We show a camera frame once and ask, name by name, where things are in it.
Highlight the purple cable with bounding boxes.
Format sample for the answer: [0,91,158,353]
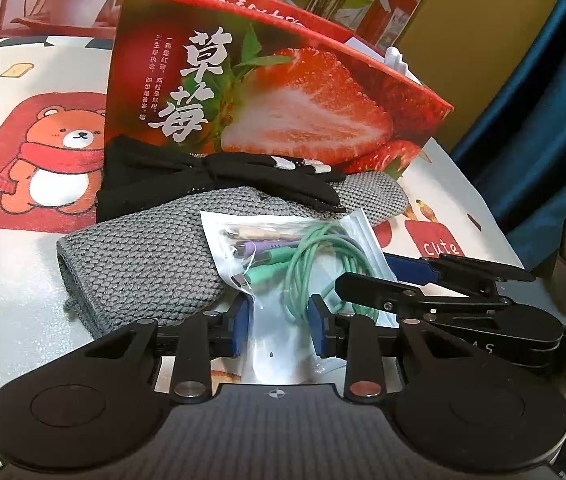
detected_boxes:
[233,232,364,281]

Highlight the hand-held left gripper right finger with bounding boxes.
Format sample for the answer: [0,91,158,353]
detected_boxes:
[308,294,458,405]

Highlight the white plastic clip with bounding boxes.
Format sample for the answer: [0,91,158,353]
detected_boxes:
[385,46,409,77]

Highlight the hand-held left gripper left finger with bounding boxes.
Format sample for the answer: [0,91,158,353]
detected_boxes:
[88,294,255,405]

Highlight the green cable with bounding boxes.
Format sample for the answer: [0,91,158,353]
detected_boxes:
[233,223,382,322]

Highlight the printed bear table mat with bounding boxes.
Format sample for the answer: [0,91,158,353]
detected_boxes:
[0,35,524,396]

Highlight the grey knitted cloth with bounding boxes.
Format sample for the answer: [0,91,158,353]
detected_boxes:
[56,170,410,341]

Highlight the red strawberry print box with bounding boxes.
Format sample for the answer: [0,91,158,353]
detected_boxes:
[104,0,454,181]

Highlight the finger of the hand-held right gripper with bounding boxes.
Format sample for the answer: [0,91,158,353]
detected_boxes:
[385,253,536,297]
[335,272,514,321]

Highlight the black knit glove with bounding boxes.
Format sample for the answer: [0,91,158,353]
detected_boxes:
[96,134,348,222]

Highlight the teal curtain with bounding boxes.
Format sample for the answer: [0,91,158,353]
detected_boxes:
[450,0,566,267]

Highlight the clear zip bag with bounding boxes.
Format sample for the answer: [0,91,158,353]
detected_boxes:
[199,207,399,378]

